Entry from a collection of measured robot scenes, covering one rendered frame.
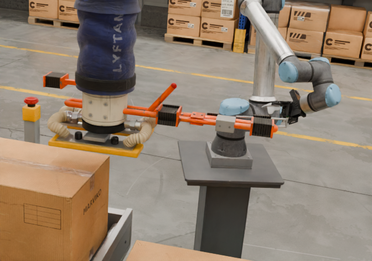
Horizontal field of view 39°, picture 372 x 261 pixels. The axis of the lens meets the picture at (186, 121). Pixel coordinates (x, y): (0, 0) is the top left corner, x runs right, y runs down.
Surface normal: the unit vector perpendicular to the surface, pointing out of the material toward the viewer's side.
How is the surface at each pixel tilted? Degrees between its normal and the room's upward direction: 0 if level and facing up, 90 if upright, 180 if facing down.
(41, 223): 90
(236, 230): 90
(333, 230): 0
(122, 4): 77
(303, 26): 90
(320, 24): 88
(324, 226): 0
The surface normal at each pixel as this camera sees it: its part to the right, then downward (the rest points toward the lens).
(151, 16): -0.26, 0.31
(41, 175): 0.08, -0.94
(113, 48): 0.10, 0.61
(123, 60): 0.65, 0.04
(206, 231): 0.09, 0.35
